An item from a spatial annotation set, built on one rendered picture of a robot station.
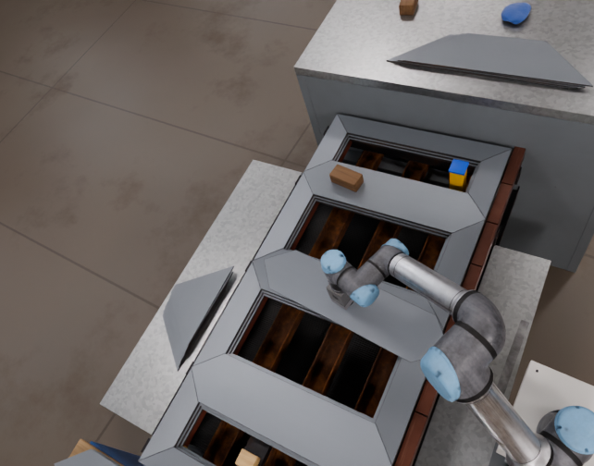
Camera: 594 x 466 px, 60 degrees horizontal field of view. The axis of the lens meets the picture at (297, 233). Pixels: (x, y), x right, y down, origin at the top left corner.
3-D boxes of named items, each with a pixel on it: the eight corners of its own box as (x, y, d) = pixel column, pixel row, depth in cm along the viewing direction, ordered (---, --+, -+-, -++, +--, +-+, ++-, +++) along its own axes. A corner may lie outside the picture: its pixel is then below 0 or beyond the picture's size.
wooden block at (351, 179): (330, 181, 206) (328, 174, 201) (339, 171, 207) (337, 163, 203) (355, 192, 200) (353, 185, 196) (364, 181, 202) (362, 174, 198)
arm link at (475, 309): (522, 303, 114) (385, 228, 153) (488, 338, 112) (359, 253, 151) (533, 331, 120) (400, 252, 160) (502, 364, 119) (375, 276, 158)
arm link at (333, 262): (332, 276, 148) (313, 259, 152) (339, 292, 157) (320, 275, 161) (352, 259, 149) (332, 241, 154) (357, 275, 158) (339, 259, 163)
